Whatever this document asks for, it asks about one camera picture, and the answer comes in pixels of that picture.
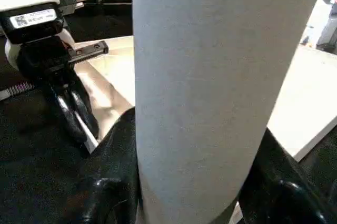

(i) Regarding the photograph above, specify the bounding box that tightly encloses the white plastic table top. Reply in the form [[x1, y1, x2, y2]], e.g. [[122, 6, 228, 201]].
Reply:
[[74, 36, 337, 162]]

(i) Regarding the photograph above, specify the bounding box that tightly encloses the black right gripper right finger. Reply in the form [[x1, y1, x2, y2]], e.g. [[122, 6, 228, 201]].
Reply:
[[236, 127, 337, 224]]

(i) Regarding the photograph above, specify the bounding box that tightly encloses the white plastic table leg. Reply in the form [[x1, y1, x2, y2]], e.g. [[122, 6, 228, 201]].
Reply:
[[131, 0, 330, 224]]

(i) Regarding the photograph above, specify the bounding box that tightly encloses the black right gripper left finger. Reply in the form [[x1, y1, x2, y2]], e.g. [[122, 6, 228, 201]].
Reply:
[[62, 107, 142, 224]]

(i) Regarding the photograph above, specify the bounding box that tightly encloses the black work mat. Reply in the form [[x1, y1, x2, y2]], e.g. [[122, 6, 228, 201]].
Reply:
[[0, 11, 337, 224]]

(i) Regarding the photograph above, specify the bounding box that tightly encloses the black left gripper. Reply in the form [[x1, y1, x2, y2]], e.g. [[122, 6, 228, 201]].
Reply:
[[0, 34, 110, 146]]

